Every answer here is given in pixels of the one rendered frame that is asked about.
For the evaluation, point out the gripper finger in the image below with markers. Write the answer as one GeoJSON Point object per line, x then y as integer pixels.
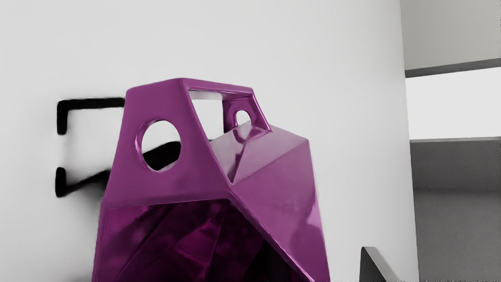
{"type": "Point", "coordinates": [372, 270]}

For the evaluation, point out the purple faceted mug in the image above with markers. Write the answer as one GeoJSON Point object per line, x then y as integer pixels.
{"type": "Point", "coordinates": [176, 180]}

